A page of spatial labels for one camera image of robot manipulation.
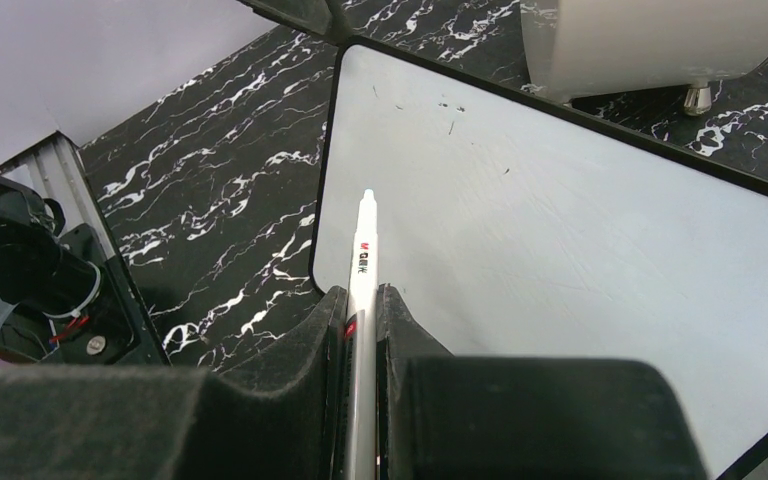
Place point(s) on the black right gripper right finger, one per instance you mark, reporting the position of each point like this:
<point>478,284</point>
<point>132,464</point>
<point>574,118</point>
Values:
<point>445,416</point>

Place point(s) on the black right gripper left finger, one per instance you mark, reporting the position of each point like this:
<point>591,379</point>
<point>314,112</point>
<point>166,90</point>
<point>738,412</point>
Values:
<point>272,417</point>

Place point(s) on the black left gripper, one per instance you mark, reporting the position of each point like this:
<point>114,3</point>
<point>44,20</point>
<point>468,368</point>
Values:
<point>322,19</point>

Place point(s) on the black framed whiteboard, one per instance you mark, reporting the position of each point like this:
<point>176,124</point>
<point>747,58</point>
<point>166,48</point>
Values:
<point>515,226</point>

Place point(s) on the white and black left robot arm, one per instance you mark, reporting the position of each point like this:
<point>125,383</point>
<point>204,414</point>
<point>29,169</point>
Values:
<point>182,236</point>

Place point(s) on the cream cylindrical container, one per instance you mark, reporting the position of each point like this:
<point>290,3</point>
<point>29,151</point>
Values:
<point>576,49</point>

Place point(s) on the aluminium frame rail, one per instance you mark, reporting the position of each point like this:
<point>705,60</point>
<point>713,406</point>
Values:
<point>53,168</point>

